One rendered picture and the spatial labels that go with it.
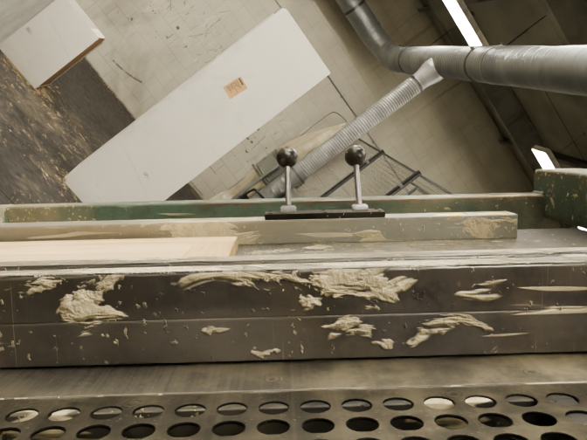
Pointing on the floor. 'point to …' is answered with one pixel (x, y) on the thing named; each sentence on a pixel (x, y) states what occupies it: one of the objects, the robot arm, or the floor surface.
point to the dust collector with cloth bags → (258, 175)
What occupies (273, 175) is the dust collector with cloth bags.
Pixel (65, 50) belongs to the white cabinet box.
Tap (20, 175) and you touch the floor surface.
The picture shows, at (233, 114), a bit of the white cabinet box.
